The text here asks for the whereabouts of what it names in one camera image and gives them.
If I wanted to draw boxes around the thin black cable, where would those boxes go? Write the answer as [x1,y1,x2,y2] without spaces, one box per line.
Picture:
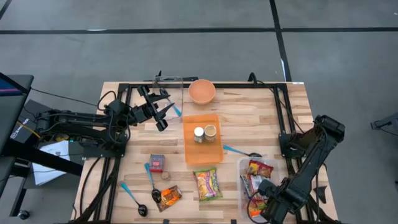
[30,88,100,108]

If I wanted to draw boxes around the spice jar red lid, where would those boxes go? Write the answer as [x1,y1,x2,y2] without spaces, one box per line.
[148,154,165,174]

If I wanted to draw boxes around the black control box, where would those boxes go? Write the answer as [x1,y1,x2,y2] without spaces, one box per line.
[10,99,58,144]

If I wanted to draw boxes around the red yellow noodle packet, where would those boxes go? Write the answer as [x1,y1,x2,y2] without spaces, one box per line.
[246,159,274,179]

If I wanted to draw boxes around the silver red snack packet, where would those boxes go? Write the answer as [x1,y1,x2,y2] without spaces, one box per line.
[240,173,265,200]

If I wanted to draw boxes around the green yellow noodle packet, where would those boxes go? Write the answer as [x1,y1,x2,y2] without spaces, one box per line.
[192,167,223,202]

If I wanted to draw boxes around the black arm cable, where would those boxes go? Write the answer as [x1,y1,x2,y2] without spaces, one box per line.
[248,72,305,133]

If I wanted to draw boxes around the peach orange bowl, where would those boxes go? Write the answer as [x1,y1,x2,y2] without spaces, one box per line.
[188,78,216,105]

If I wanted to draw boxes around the yellow cable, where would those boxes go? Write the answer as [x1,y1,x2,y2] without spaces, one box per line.
[17,120,43,140]

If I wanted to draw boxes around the orange plastic tray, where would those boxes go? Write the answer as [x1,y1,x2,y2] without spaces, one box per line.
[182,113,224,165]

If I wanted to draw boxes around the black desk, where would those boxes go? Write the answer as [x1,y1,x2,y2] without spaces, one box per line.
[0,72,84,218]

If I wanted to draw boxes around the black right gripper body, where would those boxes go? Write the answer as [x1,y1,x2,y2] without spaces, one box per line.
[258,179,297,224]

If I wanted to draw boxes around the black aluminium table frame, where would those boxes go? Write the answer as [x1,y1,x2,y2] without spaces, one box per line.
[71,81,343,224]

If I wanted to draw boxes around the thick black cable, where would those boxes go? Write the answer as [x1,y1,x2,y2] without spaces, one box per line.
[78,157,103,218]

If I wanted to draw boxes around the clear handled plastic bin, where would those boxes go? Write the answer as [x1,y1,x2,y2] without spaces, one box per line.
[148,75,184,120]

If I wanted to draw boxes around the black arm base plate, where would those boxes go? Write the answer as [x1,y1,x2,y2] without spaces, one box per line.
[279,133,324,159]
[82,133,127,159]

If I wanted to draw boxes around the grey floor stand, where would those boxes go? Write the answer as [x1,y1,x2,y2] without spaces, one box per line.
[369,111,398,131]

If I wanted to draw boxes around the green pink snack packet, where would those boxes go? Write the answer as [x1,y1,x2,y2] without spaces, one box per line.
[248,198,268,211]

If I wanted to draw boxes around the spice jar beige lid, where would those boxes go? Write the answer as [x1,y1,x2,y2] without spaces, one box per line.
[203,124,218,143]

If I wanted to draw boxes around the seasoning jar white lid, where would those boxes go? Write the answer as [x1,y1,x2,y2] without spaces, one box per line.
[193,126,205,144]

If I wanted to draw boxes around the teal handled black spoon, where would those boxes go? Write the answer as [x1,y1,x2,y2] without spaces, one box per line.
[119,182,149,218]
[223,144,263,159]
[159,87,183,118]
[143,162,162,204]

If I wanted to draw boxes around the clear rectangular plastic container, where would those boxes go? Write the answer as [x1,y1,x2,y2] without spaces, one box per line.
[236,157,282,224]

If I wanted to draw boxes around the white paper sheet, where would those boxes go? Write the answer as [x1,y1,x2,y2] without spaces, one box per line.
[32,139,72,187]

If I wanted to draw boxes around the orange brown snack packet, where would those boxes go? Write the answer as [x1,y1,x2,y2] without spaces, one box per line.
[156,185,183,213]

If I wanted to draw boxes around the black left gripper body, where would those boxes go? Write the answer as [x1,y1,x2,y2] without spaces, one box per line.
[129,86,169,133]

